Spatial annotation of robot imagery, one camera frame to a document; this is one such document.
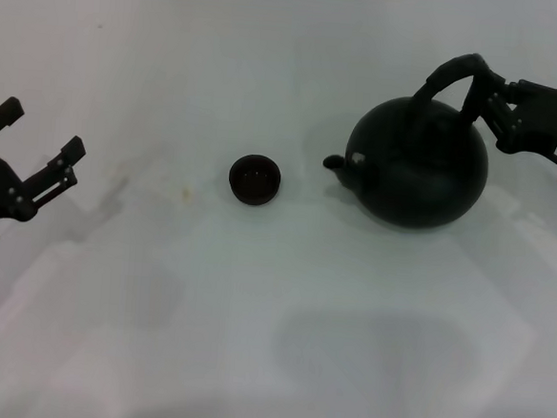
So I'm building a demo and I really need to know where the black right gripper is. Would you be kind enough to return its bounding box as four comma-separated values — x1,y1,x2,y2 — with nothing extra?
474,65,557,171

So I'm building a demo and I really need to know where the black round teapot with handle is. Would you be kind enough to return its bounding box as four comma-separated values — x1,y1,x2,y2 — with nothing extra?
318,42,498,233

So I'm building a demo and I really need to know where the small black teacup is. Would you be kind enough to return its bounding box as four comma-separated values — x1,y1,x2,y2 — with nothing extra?
225,151,284,210

